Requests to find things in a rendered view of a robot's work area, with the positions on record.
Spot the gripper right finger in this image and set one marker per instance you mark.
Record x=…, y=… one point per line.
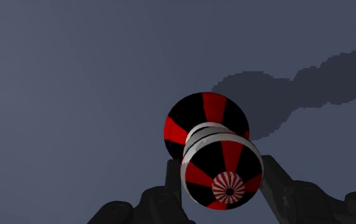
x=292, y=198

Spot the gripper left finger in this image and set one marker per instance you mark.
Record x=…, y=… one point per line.
x=160, y=201

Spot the red and black striped vase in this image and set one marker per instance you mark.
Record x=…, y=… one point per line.
x=210, y=149

